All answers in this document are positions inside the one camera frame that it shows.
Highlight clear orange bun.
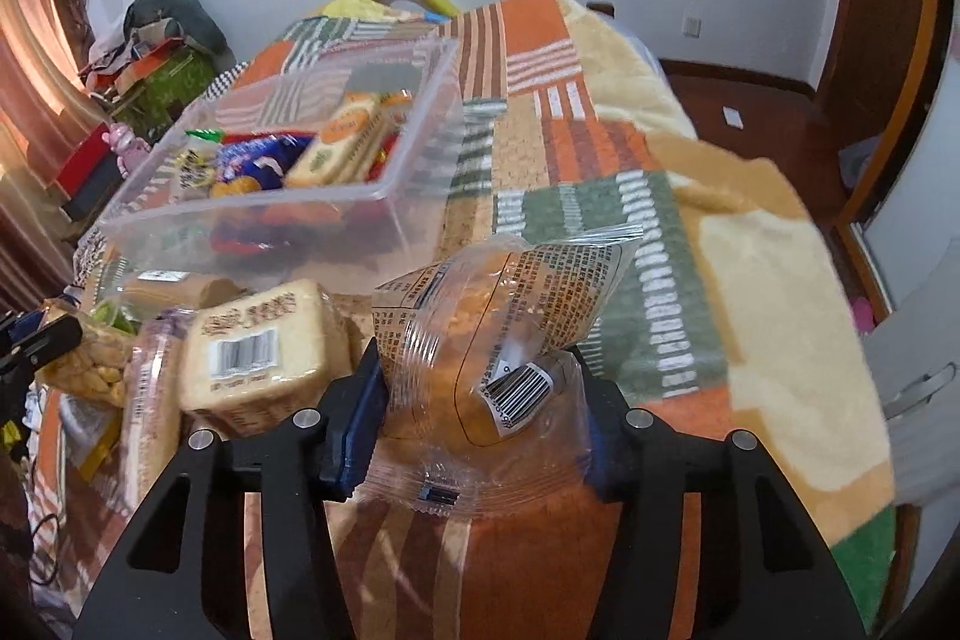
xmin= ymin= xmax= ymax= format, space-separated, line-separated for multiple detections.
xmin=361 ymin=232 xmax=638 ymax=518

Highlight orange-label long cake pack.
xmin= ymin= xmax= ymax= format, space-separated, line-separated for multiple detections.
xmin=283 ymin=89 xmax=413 ymax=188

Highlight blue biscuit snack bag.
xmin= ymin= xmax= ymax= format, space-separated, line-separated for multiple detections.
xmin=210 ymin=133 xmax=313 ymax=198

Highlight peanut snack clear pack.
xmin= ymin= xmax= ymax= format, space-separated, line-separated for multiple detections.
xmin=36 ymin=304 xmax=135 ymax=408

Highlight long wrapped bread roll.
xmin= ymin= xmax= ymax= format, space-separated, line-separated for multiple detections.
xmin=121 ymin=308 xmax=192 ymax=510

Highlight red and black box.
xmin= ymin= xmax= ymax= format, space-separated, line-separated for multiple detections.
xmin=55 ymin=124 xmax=122 ymax=223

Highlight barcode bread loaf pack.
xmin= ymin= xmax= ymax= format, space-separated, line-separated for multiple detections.
xmin=178 ymin=280 xmax=353 ymax=438

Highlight pink plush toy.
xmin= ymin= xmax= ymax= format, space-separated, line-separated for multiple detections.
xmin=101 ymin=122 xmax=151 ymax=179

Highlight green-edged clear snack bag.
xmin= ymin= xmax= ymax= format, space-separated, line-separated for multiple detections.
xmin=172 ymin=128 xmax=223 ymax=203

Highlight striped brown curtain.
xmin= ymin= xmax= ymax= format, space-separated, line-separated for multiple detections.
xmin=2 ymin=0 xmax=106 ymax=308

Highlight white suitcase with stickers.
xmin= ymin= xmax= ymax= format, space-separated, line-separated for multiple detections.
xmin=862 ymin=275 xmax=958 ymax=505

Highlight pile of clothes and bags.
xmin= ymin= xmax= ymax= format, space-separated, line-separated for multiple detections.
xmin=78 ymin=0 xmax=236 ymax=143

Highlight red snack bag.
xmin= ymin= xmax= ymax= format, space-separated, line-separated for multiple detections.
xmin=210 ymin=167 xmax=389 ymax=257

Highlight clear plastic storage box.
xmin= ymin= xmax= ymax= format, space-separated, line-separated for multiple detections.
xmin=99 ymin=37 xmax=464 ymax=294

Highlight brown wooden door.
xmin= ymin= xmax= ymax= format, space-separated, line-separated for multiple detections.
xmin=815 ymin=0 xmax=952 ymax=227

